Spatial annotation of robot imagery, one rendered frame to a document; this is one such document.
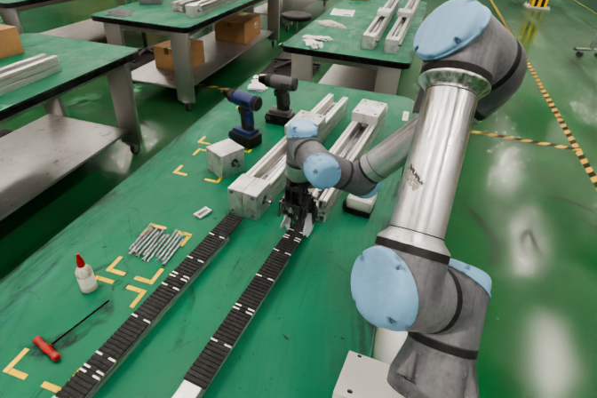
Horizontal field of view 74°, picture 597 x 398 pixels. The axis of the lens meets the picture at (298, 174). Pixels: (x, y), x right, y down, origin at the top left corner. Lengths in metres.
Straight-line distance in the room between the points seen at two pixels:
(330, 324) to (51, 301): 0.66
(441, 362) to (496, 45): 0.51
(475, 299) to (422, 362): 0.13
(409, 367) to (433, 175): 0.33
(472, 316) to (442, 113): 0.33
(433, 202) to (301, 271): 0.55
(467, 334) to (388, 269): 0.20
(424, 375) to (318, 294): 0.40
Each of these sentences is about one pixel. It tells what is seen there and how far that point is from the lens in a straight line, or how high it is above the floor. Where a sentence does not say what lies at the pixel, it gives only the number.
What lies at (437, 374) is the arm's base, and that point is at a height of 0.98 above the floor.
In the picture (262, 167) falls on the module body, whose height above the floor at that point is 0.86.
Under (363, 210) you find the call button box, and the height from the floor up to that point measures 0.81.
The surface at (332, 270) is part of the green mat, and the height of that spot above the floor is 0.78.
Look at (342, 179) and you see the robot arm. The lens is 0.92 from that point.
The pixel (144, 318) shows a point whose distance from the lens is 1.00.
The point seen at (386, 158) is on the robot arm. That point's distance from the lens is 0.90.
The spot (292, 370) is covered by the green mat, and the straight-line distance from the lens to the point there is 0.93.
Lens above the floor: 1.58
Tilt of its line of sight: 34 degrees down
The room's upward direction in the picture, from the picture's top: 3 degrees clockwise
